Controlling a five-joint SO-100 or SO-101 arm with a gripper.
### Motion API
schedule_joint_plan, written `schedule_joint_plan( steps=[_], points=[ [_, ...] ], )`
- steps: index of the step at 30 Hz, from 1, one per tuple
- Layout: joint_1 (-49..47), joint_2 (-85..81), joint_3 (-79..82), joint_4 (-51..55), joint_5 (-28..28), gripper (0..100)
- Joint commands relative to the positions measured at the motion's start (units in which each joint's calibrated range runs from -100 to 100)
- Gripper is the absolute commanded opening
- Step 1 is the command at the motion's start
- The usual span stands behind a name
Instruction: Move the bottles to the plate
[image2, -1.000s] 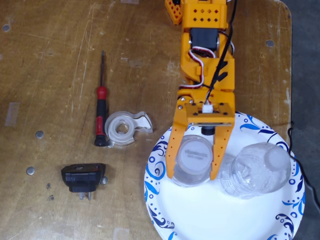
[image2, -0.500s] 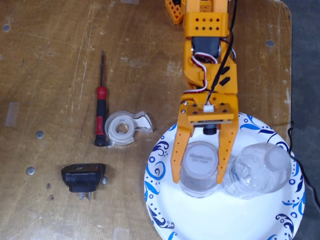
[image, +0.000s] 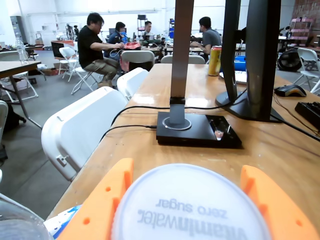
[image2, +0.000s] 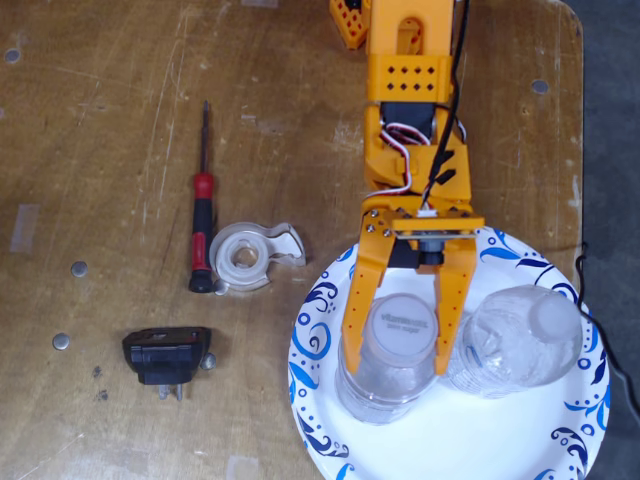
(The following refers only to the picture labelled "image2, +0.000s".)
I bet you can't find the black plug adapter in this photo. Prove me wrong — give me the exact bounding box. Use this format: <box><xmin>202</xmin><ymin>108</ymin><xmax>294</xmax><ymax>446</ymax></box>
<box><xmin>121</xmin><ymin>327</ymin><xmax>214</xmax><ymax>402</ymax></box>

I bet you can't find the black camera cable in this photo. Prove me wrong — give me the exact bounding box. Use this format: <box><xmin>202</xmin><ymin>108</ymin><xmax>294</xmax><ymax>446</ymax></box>
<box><xmin>418</xmin><ymin>0</ymin><xmax>472</xmax><ymax>211</ymax></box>

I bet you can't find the red black screwdriver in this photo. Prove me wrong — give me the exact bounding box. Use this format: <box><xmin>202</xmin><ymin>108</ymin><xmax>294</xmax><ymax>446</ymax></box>
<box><xmin>188</xmin><ymin>100</ymin><xmax>217</xmax><ymax>295</ymax></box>

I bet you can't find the black hanging cable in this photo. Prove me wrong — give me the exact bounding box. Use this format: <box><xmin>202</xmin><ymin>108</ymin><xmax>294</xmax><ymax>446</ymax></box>
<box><xmin>574</xmin><ymin>243</ymin><xmax>640</xmax><ymax>426</ymax></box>

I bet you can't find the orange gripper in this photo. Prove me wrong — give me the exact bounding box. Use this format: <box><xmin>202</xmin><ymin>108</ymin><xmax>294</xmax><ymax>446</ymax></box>
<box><xmin>341</xmin><ymin>144</ymin><xmax>485</xmax><ymax>376</ymax></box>

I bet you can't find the white paper plate blue pattern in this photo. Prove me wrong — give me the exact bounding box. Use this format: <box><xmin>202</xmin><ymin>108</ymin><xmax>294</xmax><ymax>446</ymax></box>
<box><xmin>287</xmin><ymin>227</ymin><xmax>612</xmax><ymax>480</ymax></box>

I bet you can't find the clear tape dispenser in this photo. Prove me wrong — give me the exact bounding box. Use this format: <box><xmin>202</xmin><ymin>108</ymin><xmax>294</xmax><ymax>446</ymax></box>
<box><xmin>208</xmin><ymin>222</ymin><xmax>307</xmax><ymax>294</ymax></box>

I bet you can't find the clear water bottle blue label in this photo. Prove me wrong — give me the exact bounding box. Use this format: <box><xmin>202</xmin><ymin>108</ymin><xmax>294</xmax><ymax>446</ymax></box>
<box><xmin>439</xmin><ymin>284</ymin><xmax>585</xmax><ymax>400</ymax></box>

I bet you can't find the wrist camera on orange mount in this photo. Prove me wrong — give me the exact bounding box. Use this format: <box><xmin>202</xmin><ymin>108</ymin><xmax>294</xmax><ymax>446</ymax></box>
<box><xmin>391</xmin><ymin>213</ymin><xmax>486</xmax><ymax>274</ymax></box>

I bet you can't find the clear bottle purple label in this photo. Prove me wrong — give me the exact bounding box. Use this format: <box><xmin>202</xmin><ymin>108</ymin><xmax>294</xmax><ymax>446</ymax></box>
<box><xmin>335</xmin><ymin>293</ymin><xmax>441</xmax><ymax>426</ymax></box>

